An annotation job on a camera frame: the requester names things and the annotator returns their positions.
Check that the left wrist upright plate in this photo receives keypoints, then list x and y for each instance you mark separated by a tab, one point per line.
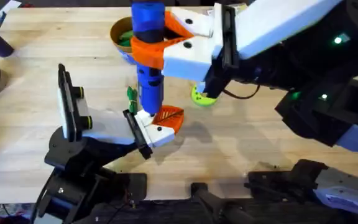
67	102

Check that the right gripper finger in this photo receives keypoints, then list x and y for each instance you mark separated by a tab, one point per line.
197	25
185	62

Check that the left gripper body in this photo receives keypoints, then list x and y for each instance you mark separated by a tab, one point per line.
110	127

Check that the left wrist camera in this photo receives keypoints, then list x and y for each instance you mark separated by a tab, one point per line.
81	109

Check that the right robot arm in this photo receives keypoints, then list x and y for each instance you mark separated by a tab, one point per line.
337	193

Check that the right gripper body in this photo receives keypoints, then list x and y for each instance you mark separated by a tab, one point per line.
284	25

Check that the green toy vegetable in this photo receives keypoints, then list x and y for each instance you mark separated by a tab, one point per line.
132	99

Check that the black stand post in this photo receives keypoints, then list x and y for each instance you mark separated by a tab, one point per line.
204	193

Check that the green disc with holes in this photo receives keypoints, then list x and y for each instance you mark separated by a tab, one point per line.
199	99

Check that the toy tub with green toys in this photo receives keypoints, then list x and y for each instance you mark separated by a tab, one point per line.
120	34

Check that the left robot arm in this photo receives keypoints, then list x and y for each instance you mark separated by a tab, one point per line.
73	193

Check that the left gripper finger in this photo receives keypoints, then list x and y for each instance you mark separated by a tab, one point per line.
143	119
162	135

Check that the black rail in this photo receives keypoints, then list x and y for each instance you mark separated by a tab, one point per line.
166	214

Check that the white printed box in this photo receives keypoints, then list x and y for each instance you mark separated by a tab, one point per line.
2	15

